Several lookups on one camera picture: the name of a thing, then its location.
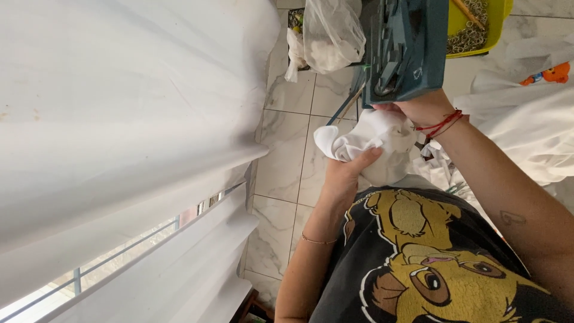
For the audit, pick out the person's right hand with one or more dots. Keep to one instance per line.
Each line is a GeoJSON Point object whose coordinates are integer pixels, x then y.
{"type": "Point", "coordinates": [426, 107]}

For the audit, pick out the person's left hand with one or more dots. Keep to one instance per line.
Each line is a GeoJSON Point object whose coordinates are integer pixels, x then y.
{"type": "Point", "coordinates": [343, 184]}

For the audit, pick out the person's right fingers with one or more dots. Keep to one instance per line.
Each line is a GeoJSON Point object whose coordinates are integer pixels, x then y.
{"type": "Point", "coordinates": [386, 107]}

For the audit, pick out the white cloth piece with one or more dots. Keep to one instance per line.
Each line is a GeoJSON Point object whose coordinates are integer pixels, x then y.
{"type": "Point", "coordinates": [385, 139]}

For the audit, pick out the thin wooden rod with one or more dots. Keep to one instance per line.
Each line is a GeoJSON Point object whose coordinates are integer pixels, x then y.
{"type": "Point", "coordinates": [352, 102]}

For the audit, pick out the blue rod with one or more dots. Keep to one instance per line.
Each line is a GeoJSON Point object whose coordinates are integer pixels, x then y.
{"type": "Point", "coordinates": [341, 111]}

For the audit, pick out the teal press machine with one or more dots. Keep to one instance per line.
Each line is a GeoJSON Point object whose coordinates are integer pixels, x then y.
{"type": "Point", "coordinates": [412, 45]}

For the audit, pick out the clear plastic bag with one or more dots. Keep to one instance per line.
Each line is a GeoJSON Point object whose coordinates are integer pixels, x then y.
{"type": "Point", "coordinates": [334, 40]}

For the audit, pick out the heap of metal rings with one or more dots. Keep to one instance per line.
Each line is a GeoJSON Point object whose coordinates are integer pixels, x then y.
{"type": "Point", "coordinates": [468, 40]}

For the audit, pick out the small white plastic bag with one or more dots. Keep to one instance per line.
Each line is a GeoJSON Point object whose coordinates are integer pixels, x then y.
{"type": "Point", "coordinates": [295, 54]}

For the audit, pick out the wooden stick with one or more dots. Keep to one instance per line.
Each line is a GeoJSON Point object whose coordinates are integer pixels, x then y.
{"type": "Point", "coordinates": [468, 13]}

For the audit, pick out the dark tray of metal rings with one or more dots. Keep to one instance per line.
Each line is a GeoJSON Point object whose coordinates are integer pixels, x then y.
{"type": "Point", "coordinates": [295, 20]}

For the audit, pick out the yellow plastic tray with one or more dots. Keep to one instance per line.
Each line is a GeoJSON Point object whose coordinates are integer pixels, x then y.
{"type": "Point", "coordinates": [497, 18]}

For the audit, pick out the white fabric pile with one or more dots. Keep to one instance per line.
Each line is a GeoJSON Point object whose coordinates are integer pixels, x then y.
{"type": "Point", "coordinates": [529, 116]}

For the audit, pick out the black lion print shirt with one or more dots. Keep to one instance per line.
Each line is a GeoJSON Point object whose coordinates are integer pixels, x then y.
{"type": "Point", "coordinates": [426, 260]}

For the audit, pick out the brown wooden furniture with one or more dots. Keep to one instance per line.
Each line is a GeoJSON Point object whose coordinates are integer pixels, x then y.
{"type": "Point", "coordinates": [251, 312]}

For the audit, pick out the white curtain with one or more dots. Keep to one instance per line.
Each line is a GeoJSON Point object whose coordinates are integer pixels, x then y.
{"type": "Point", "coordinates": [112, 112]}

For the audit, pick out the window frame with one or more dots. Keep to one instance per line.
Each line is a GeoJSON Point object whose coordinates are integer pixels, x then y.
{"type": "Point", "coordinates": [78, 278]}

